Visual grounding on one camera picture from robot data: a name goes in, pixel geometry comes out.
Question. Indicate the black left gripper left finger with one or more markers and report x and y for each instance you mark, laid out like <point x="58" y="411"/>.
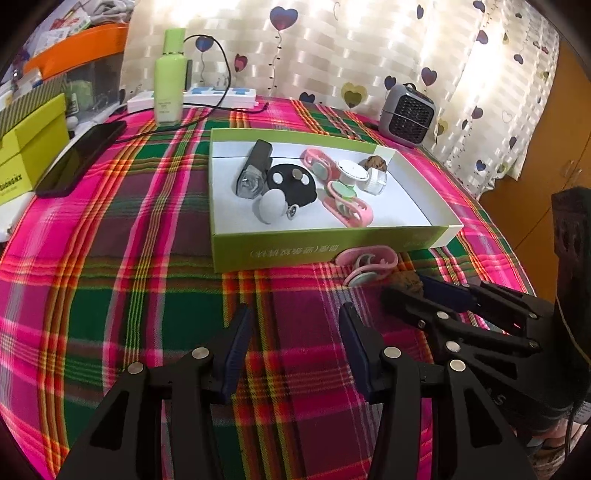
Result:
<point x="123" y="437"/>

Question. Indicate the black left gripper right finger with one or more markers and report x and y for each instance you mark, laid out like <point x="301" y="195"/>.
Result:
<point x="471" y="438"/>

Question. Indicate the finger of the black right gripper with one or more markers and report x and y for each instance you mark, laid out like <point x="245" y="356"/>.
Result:
<point x="433" y="318"/>
<point x="506" y="308"/>

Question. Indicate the pink clip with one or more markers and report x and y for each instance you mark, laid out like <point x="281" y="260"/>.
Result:
<point x="342" y="202"/>
<point x="320" y="164"/>
<point x="369" y="263"/>

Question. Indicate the white disc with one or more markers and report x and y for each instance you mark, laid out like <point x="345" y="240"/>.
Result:
<point x="351" y="173"/>

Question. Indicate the small brown walnut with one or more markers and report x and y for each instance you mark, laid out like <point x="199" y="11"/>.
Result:
<point x="375" y="162"/>

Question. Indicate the black oval three-button remote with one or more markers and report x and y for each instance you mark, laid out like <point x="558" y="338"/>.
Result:
<point x="296" y="183"/>

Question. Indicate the small grey round knob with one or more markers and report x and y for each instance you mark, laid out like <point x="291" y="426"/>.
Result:
<point x="272" y="206"/>

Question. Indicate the black bar with clear end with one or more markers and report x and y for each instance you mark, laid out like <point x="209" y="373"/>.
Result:
<point x="252" y="179"/>

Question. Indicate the large brown walnut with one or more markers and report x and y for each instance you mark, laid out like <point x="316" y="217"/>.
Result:
<point x="408" y="281"/>

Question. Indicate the wooden cabinet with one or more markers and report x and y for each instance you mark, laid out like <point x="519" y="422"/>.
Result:
<point x="558" y="158"/>

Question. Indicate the plaid pink green tablecloth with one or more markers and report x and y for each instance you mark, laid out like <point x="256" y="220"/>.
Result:
<point x="120" y="271"/>

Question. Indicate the green white shallow box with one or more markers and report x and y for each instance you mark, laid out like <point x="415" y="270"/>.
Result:
<point x="409" y="214"/>

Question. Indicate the grey mini space heater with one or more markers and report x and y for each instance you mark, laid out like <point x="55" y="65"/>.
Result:
<point x="407" y="115"/>

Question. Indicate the heart-pattern curtain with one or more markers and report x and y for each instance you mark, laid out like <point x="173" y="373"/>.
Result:
<point x="488" y="66"/>

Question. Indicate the black smartphone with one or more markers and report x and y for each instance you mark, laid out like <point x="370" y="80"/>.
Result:
<point x="62" y="178"/>

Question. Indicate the white blue power strip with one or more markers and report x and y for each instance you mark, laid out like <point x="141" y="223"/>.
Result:
<point x="244" y="98"/>

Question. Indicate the yellow-green shoe box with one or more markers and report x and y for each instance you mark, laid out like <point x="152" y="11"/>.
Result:
<point x="30" y="147"/>

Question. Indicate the black charger adapter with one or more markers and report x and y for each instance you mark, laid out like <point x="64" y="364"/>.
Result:
<point x="188" y="75"/>

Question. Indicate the green lotion bottle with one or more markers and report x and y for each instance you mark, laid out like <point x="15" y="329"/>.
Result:
<point x="169" y="79"/>

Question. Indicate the striped patterned box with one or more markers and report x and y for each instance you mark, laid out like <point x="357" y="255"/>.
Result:
<point x="23" y="106"/>

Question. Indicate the orange storage bin lid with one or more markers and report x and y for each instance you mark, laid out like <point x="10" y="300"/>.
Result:
<point x="82" y="48"/>

